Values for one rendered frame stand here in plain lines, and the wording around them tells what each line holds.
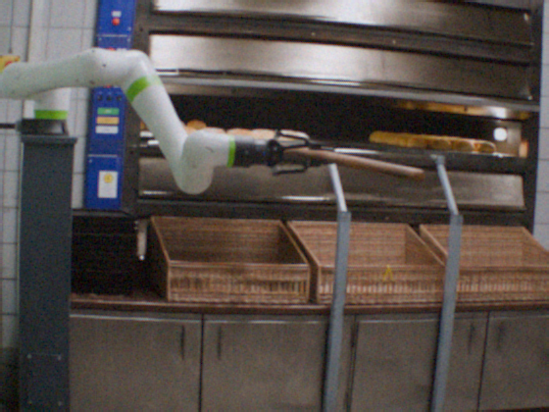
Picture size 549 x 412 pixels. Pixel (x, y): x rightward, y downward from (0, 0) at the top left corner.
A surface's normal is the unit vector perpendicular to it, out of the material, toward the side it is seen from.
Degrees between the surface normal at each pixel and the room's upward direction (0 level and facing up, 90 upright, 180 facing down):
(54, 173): 90
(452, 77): 70
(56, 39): 90
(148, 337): 90
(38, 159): 90
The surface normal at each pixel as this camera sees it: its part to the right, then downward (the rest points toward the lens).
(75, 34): 0.26, 0.09
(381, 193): 0.26, -0.26
